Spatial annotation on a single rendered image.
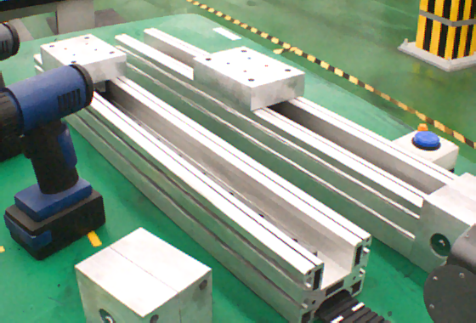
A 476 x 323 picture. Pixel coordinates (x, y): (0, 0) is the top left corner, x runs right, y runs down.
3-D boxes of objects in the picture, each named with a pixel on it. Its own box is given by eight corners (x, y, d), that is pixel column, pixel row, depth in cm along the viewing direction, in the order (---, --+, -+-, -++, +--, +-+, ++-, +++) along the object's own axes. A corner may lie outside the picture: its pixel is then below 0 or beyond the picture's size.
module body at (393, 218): (451, 230, 74) (464, 178, 70) (408, 260, 69) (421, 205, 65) (155, 63, 130) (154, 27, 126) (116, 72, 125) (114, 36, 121)
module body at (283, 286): (360, 291, 64) (372, 234, 60) (297, 330, 59) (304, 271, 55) (80, 82, 120) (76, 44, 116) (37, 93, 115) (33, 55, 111)
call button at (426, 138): (442, 148, 84) (444, 137, 83) (427, 155, 82) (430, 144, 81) (422, 138, 87) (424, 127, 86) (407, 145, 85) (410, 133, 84)
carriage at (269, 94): (303, 110, 94) (305, 71, 91) (250, 127, 88) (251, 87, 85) (243, 81, 105) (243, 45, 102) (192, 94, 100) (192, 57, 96)
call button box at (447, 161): (452, 179, 86) (460, 144, 83) (417, 201, 81) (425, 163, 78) (415, 160, 92) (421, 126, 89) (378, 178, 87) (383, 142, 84)
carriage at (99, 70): (127, 89, 102) (126, 53, 98) (72, 104, 96) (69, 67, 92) (93, 65, 113) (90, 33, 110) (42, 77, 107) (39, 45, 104)
